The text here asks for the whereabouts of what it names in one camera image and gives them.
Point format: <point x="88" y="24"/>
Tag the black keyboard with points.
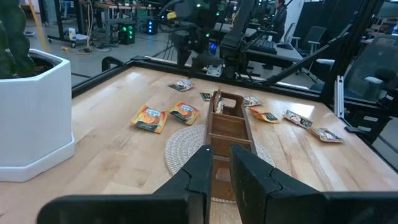
<point x="264" y="46"/>

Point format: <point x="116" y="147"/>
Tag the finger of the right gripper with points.
<point x="184" y="57"/>
<point x="203" y="63"/>

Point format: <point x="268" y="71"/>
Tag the black mesh office chair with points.
<point x="373" y="62"/>

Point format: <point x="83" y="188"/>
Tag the wooden three-compartment tray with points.
<point x="227" y="126"/>

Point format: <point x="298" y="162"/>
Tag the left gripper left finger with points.
<point x="192" y="183"/>

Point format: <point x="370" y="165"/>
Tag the aluminium extrusion post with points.
<point x="339" y="96"/>

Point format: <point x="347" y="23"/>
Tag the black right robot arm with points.
<point x="237" y="28"/>

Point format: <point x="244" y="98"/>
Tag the white hexagonal plant pot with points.
<point x="34" y="124"/>

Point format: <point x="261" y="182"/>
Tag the person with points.
<point x="280" y="18"/>

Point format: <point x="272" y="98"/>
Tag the computer tower blue lights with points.
<point x="151" y="26"/>

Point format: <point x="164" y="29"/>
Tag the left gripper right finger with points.
<point x="255" y="186"/>

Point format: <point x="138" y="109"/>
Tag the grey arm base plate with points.
<point x="214" y="71"/>

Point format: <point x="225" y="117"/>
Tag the grey desk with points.
<point x="286" y="56"/>

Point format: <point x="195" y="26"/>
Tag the round woven placemat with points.
<point x="186" y="146"/>

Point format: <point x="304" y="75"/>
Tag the computer tower green lights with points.
<point x="126" y="34"/>

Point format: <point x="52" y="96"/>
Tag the green cactus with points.
<point x="14" y="37"/>

